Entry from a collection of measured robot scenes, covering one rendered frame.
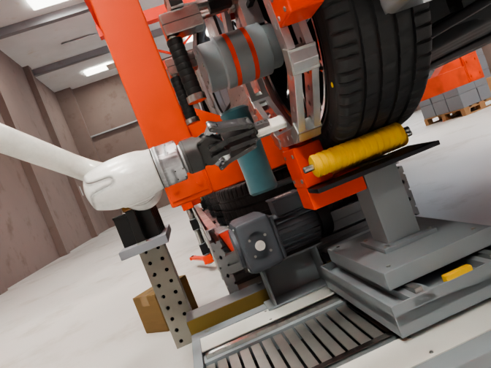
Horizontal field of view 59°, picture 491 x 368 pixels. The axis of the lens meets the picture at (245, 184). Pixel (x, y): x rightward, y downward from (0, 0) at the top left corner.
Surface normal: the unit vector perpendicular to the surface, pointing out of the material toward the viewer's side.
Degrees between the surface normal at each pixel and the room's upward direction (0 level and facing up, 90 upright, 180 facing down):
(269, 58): 124
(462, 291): 90
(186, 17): 90
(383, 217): 90
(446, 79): 90
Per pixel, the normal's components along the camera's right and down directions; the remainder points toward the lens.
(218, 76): 0.35, 0.61
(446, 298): 0.14, 0.00
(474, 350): -0.36, -0.93
